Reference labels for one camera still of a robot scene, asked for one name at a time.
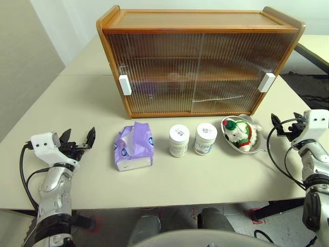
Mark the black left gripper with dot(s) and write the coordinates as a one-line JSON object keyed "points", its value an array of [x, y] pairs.
{"points": [[72, 151]]}

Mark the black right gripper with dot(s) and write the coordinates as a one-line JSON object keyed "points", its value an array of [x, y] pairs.
{"points": [[297, 128]]}

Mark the purple tissue pack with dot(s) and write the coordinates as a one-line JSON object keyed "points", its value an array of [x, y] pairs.
{"points": [[136, 151]]}

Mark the ribbed clear sliding door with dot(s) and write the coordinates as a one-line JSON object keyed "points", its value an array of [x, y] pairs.
{"points": [[154, 59], [244, 59]]}

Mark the white jar blue label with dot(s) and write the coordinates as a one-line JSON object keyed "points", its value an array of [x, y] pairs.
{"points": [[204, 142]]}

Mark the white jar plain label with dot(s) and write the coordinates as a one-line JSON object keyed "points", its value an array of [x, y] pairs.
{"points": [[179, 144]]}

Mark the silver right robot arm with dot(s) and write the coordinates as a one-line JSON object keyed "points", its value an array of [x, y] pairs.
{"points": [[314, 159]]}

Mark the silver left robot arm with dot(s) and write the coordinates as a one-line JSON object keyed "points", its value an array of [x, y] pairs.
{"points": [[52, 180]]}

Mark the wooden cabinet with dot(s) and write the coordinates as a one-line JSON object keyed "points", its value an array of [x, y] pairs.
{"points": [[180, 19]]}

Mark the metal bowl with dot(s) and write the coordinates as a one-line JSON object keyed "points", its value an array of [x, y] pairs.
{"points": [[253, 149]]}

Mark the white plush toy green hat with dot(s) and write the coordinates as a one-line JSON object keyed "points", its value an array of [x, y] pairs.
{"points": [[241, 136]]}

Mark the black table leg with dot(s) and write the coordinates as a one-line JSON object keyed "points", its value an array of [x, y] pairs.
{"points": [[277, 209]]}

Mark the grey rounded robot leg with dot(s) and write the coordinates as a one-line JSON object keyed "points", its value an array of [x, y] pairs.
{"points": [[213, 218], [144, 229]]}

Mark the light grey robot torso shell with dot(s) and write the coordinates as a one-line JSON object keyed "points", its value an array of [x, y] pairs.
{"points": [[200, 238]]}

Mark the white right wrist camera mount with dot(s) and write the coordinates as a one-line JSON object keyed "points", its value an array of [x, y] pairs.
{"points": [[317, 122]]}

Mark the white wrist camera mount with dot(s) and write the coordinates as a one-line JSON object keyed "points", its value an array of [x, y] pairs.
{"points": [[42, 148], [317, 122]]}

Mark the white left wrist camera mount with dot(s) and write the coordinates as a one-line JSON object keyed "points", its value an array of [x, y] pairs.
{"points": [[42, 148]]}

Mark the beige table with dark frame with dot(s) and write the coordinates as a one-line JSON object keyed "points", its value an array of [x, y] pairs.
{"points": [[316, 43]]}

